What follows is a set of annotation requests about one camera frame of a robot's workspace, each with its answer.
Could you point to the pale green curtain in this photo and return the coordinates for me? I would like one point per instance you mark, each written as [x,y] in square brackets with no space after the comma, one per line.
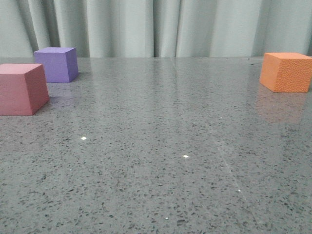
[156,28]

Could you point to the pink foam cube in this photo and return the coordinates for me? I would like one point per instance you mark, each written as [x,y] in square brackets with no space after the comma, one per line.
[23,89]

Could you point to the purple foam cube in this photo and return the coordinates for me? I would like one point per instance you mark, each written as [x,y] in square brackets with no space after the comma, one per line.
[60,63]

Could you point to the orange foam cube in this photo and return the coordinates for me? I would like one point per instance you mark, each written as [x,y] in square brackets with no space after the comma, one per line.
[286,72]

